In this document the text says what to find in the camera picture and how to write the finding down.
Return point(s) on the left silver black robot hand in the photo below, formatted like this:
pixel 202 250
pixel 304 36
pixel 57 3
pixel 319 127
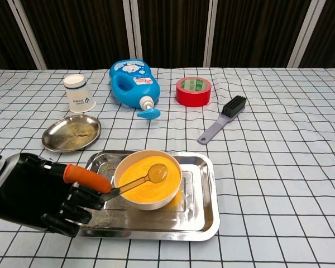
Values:
pixel 28 192

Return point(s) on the metal spoon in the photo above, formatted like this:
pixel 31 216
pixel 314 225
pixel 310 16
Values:
pixel 157 173

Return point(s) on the beige round bowl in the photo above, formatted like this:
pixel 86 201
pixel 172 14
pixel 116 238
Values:
pixel 145 205

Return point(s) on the round steel plate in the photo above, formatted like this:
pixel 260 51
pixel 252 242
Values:
pixel 69 134

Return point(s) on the white paper cup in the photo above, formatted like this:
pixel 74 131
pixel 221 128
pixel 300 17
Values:
pixel 79 97

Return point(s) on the blue pump detergent bottle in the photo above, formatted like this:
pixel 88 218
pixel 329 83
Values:
pixel 136 89

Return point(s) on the rectangular steel tray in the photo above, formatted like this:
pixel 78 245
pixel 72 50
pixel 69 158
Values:
pixel 195 223

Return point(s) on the red tape roll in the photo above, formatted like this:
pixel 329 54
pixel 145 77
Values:
pixel 192 97

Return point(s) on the grey brush black bristles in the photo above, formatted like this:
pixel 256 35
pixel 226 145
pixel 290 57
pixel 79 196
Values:
pixel 217 124

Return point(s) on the black folding partition screen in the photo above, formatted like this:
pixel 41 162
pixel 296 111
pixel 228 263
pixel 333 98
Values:
pixel 170 28

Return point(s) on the white black checkered tablecloth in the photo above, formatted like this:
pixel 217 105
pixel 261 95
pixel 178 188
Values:
pixel 268 195

